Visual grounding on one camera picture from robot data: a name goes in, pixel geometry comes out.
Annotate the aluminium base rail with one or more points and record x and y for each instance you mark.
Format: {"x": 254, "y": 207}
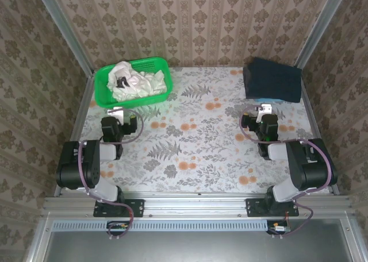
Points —
{"x": 195, "y": 204}

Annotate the green plastic basket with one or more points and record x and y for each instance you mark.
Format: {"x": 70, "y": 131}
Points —
{"x": 100, "y": 84}

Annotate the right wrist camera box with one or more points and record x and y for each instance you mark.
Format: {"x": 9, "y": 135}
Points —
{"x": 247, "y": 121}

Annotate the aluminium corner post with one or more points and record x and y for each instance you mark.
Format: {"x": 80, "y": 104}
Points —
{"x": 63, "y": 29}
{"x": 322, "y": 29}

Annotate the folded dark navy t-shirt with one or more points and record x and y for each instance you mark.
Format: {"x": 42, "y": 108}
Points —
{"x": 273, "y": 78}

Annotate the grey metal panel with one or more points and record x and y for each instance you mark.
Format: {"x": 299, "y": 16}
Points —
{"x": 201, "y": 247}

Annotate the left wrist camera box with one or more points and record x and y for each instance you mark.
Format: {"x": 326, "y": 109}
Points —
{"x": 130, "y": 124}

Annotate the aluminium side rail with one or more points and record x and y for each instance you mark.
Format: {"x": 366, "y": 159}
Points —
{"x": 314, "y": 115}
{"x": 82, "y": 107}

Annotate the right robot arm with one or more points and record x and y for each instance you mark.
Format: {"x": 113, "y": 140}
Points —
{"x": 310, "y": 170}

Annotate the folded light blue t-shirt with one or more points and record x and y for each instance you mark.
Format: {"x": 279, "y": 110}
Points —
{"x": 270, "y": 100}

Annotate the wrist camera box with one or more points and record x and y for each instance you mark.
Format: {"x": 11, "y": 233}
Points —
{"x": 130, "y": 124}
{"x": 247, "y": 121}

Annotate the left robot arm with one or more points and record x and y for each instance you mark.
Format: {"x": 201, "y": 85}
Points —
{"x": 77, "y": 164}

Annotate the floral table cover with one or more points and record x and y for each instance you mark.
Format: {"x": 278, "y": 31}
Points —
{"x": 201, "y": 147}

